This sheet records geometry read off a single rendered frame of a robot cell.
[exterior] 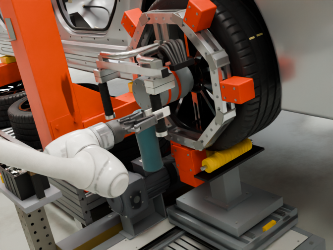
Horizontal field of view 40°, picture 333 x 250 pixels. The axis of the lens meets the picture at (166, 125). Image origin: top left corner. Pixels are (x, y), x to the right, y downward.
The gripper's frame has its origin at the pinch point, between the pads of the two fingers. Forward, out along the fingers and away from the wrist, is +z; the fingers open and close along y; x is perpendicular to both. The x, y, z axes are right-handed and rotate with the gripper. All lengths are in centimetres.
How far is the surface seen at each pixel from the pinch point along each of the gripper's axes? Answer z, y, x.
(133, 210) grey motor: 3, -39, -55
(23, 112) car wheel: 10, -167, -33
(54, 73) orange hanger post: -7, -60, 10
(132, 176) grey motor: 9, -43, -42
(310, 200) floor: 88, -7, -83
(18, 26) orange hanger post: -16, -61, 32
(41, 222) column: -28, -73, -59
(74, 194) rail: -8, -73, -53
